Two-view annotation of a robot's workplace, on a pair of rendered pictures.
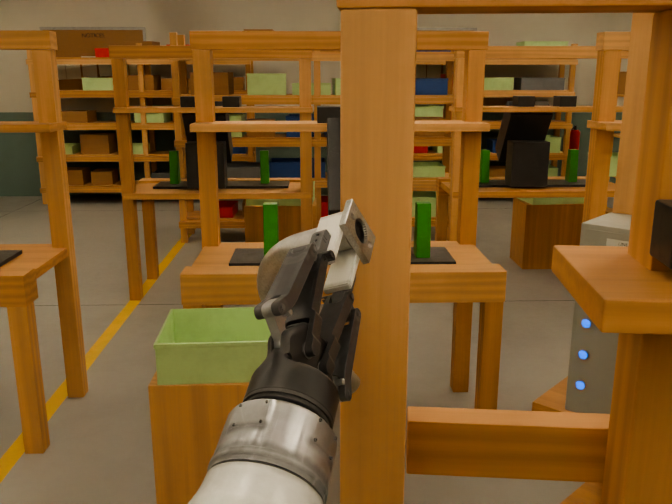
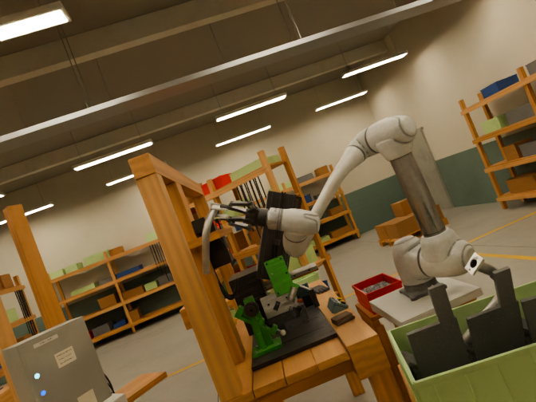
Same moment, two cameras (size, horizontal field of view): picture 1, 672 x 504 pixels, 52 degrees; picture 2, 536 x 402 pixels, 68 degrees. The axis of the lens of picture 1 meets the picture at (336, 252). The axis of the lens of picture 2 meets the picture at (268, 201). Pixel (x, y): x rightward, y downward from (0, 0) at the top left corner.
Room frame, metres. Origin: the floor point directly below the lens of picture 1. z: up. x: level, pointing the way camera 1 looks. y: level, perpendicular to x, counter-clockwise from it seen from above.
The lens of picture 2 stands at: (0.67, 1.65, 1.51)
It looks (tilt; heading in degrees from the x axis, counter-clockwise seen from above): 2 degrees up; 263
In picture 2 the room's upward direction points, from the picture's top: 22 degrees counter-clockwise
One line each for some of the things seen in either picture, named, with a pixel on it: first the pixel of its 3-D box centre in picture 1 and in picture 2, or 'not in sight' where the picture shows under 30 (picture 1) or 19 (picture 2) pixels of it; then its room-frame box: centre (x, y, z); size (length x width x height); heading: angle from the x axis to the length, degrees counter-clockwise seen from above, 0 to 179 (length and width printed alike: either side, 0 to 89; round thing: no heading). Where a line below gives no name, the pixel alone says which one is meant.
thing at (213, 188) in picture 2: not in sight; (243, 248); (0.52, -4.17, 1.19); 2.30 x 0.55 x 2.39; 133
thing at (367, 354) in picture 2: not in sight; (333, 313); (0.26, -0.70, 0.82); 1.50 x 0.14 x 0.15; 85
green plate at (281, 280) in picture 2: not in sight; (279, 275); (0.48, -0.65, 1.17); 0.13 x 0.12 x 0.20; 85
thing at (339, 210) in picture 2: not in sight; (293, 220); (-1.17, -9.30, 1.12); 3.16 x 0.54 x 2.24; 2
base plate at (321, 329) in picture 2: not in sight; (285, 321); (0.54, -0.73, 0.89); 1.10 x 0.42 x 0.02; 85
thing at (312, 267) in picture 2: not in sight; (286, 277); (0.43, -0.80, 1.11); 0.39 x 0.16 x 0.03; 175
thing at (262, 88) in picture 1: (317, 137); not in sight; (7.60, 0.20, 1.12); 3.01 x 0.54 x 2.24; 92
